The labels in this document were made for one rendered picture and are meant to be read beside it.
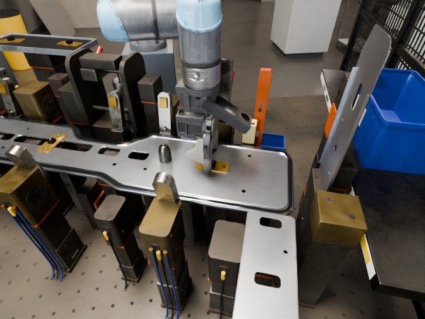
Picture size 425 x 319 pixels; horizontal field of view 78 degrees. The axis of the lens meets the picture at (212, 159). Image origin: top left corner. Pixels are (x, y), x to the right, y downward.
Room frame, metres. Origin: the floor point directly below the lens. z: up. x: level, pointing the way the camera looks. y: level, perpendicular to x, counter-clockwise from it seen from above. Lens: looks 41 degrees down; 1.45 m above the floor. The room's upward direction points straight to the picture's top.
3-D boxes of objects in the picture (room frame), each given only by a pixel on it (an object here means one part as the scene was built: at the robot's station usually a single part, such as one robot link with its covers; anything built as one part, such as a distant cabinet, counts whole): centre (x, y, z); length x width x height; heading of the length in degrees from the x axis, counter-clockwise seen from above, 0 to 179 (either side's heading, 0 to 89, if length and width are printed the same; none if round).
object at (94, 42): (0.97, 0.61, 1.16); 0.37 x 0.14 x 0.02; 78
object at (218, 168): (0.50, 0.00, 1.01); 0.08 x 0.04 x 0.01; 78
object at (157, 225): (0.29, 0.10, 0.87); 0.12 x 0.07 x 0.35; 168
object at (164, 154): (0.52, 0.12, 1.02); 0.03 x 0.03 x 0.07
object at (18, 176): (0.40, 0.44, 0.87); 0.12 x 0.07 x 0.35; 168
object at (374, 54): (0.43, -0.26, 1.17); 0.12 x 0.01 x 0.34; 168
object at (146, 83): (0.76, 0.19, 0.91); 0.07 x 0.05 x 0.42; 168
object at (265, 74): (0.63, -0.13, 0.95); 0.03 x 0.01 x 0.50; 78
